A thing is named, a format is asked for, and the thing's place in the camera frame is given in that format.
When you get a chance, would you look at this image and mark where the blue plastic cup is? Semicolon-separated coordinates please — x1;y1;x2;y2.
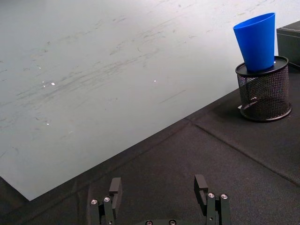
232;12;277;73

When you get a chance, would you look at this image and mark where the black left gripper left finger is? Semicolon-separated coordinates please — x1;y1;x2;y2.
90;177;123;225

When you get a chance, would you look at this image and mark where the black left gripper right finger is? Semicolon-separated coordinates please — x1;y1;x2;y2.
194;174;232;225

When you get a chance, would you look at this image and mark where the black table cloth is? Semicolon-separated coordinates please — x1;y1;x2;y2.
0;61;300;225

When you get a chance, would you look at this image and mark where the black box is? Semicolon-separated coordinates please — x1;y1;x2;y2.
276;20;300;69

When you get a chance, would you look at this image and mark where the black mesh pen holder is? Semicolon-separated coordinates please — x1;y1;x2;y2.
235;55;293;122

